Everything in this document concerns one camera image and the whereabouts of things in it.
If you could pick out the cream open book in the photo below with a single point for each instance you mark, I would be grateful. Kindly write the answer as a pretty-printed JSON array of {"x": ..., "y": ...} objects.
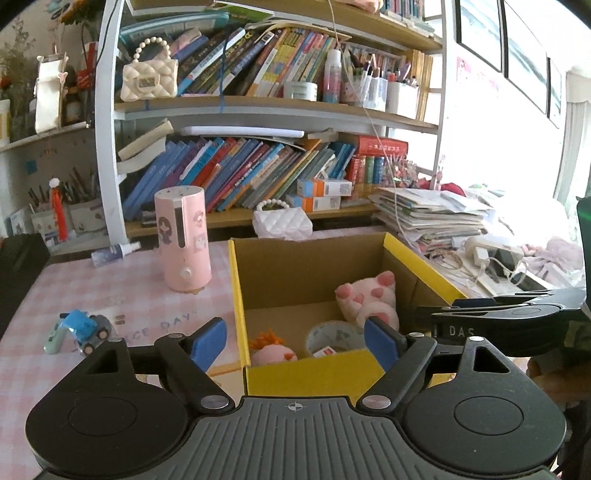
[{"x": 141, "y": 147}]

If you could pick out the person's right hand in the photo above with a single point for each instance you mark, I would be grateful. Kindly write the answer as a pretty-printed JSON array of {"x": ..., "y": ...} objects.
[{"x": 549, "y": 376}]

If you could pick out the row of colourful books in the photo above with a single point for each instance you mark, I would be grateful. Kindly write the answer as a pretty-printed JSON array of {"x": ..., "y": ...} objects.
[
  {"x": 258, "y": 60},
  {"x": 231, "y": 175}
]

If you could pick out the pink chick plush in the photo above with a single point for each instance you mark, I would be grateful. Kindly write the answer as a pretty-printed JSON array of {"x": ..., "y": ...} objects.
[{"x": 272, "y": 355}]

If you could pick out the orange white carton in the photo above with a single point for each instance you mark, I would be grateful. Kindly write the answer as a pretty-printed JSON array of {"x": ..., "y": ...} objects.
[
  {"x": 316, "y": 203},
  {"x": 323, "y": 187}
]

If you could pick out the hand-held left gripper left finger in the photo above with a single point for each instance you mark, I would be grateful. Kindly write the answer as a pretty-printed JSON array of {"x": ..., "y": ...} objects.
[{"x": 210, "y": 341}]

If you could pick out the pink pig plush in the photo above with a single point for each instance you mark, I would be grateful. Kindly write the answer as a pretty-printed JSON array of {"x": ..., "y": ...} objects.
[{"x": 364, "y": 300}]

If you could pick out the colourful acrylic stand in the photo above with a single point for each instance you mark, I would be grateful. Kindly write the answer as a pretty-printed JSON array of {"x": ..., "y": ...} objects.
[{"x": 400, "y": 173}]

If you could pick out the white power strip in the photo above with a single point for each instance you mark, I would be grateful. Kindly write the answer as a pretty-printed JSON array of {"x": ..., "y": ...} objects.
[{"x": 475, "y": 247}]

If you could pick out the white quilted handbag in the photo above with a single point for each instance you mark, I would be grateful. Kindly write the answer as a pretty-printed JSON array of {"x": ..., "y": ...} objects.
[{"x": 281, "y": 224}]

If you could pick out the pink wall chart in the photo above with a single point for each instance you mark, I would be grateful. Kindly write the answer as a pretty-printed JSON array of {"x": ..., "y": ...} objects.
[{"x": 475, "y": 76}]

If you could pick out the cream quilted handbag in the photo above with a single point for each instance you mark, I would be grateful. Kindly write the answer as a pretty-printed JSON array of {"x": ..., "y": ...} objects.
[{"x": 150, "y": 78}]

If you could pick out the yellow cardboard box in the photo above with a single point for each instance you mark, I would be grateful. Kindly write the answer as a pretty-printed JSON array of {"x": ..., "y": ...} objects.
[{"x": 314, "y": 374}]

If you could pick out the grey toy car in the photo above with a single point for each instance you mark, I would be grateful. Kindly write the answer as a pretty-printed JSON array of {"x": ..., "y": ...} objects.
[{"x": 99, "y": 334}]

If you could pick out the red thick book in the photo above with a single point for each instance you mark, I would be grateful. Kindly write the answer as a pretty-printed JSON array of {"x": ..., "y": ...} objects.
[{"x": 383, "y": 146}]

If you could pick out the white bottle yellow label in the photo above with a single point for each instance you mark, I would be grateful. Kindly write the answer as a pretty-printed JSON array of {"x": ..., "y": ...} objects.
[{"x": 3, "y": 122}]

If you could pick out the white wooden bookshelf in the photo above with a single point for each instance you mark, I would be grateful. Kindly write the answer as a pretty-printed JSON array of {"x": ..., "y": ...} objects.
[{"x": 108, "y": 138}]

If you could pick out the pink checkered tablecloth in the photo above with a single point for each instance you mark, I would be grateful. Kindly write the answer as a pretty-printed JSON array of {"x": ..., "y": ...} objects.
[{"x": 138, "y": 304}]

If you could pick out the black keyboard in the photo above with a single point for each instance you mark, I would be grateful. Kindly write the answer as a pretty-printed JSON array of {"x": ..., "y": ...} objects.
[{"x": 18, "y": 277}]

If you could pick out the round white tin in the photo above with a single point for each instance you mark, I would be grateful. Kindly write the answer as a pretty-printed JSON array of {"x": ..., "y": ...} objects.
[{"x": 300, "y": 90}]

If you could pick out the yellow tape roll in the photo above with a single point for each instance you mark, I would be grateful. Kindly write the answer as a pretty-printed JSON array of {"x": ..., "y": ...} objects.
[{"x": 318, "y": 337}]

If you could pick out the stack of papers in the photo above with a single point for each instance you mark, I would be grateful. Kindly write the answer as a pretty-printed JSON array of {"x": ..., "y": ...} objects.
[{"x": 429, "y": 217}]

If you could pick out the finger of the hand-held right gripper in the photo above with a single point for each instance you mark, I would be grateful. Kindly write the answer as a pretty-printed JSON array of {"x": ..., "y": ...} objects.
[
  {"x": 471, "y": 302},
  {"x": 461, "y": 314}
]

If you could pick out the black picture frame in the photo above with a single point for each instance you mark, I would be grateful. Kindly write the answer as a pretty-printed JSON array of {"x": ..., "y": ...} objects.
[
  {"x": 526, "y": 50},
  {"x": 480, "y": 27},
  {"x": 555, "y": 92}
]

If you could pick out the white pen holder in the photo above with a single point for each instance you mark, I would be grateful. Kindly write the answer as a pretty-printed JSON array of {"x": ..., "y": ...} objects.
[
  {"x": 44, "y": 224},
  {"x": 402, "y": 99},
  {"x": 85, "y": 217},
  {"x": 371, "y": 94}
]

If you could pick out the red cloth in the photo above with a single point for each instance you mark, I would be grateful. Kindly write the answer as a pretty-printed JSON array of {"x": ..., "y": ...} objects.
[{"x": 452, "y": 189}]

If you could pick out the lilac cloth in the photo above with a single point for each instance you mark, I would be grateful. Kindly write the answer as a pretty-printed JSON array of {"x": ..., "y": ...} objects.
[{"x": 554, "y": 261}]

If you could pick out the dried flower bunch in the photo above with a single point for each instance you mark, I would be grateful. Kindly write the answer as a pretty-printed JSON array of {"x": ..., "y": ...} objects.
[{"x": 18, "y": 60}]

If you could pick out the small green toy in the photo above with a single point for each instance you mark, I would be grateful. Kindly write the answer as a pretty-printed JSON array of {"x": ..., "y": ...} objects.
[{"x": 53, "y": 341}]

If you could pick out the white flat tablet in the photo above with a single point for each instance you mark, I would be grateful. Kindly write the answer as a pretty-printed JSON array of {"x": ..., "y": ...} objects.
[{"x": 240, "y": 132}]

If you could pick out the pastel spray can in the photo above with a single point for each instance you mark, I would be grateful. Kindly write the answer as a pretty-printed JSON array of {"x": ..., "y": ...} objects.
[{"x": 332, "y": 76}]

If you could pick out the pink humidifier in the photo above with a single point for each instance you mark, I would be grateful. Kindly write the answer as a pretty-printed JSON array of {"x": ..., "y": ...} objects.
[{"x": 182, "y": 244}]

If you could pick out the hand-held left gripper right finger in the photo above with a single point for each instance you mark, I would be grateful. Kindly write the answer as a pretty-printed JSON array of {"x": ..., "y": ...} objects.
[{"x": 381, "y": 339}]

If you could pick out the clear spray bottle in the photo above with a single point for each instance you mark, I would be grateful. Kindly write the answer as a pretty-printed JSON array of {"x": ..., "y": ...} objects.
[{"x": 111, "y": 256}]

